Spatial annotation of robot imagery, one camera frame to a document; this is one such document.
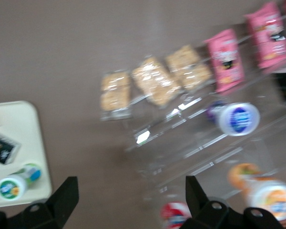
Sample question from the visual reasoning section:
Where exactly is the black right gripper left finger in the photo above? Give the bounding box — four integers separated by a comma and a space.
21, 177, 79, 229

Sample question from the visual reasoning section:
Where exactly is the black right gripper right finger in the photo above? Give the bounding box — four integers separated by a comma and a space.
178, 176, 229, 229

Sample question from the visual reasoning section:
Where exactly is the green gum bottle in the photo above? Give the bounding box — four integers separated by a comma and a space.
0, 163, 42, 201

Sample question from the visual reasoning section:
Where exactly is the red gum bottle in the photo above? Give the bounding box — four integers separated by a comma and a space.
160, 201, 193, 229

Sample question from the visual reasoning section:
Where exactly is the orange gum bottle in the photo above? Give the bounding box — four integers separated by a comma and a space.
227, 163, 286, 221

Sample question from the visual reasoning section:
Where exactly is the white plastic tray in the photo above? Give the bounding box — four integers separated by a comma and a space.
0, 100, 52, 201

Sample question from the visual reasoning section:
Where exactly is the purple gum bottle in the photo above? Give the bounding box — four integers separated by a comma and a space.
206, 100, 261, 137

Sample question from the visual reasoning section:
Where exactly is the clear acrylic display stand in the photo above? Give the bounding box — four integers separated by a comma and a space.
125, 14, 286, 208

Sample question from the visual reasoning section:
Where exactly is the black snack packet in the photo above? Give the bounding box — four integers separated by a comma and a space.
0, 131, 22, 166

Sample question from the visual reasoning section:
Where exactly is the wrapped puffed rice bar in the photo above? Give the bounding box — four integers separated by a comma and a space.
131, 56, 182, 108
100, 70, 132, 121
165, 44, 214, 93

